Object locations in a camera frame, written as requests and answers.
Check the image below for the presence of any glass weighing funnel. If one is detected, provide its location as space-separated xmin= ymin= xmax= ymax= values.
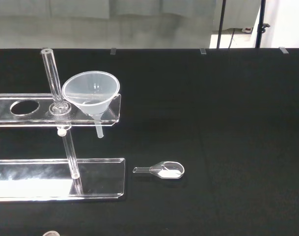
xmin=132 ymin=161 xmax=185 ymax=181

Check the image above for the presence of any clear acrylic funnel stand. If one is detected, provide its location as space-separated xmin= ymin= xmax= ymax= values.
xmin=0 ymin=48 xmax=126 ymax=203

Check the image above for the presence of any black bench cloth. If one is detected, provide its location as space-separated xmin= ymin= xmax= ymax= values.
xmin=0 ymin=48 xmax=299 ymax=236

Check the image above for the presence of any black tripod pole with clamp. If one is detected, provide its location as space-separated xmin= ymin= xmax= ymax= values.
xmin=255 ymin=0 xmax=272 ymax=49

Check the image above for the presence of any pale board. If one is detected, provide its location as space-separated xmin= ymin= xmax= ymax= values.
xmin=251 ymin=0 xmax=299 ymax=49

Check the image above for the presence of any thin black floor cable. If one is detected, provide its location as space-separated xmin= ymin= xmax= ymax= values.
xmin=228 ymin=28 xmax=236 ymax=49

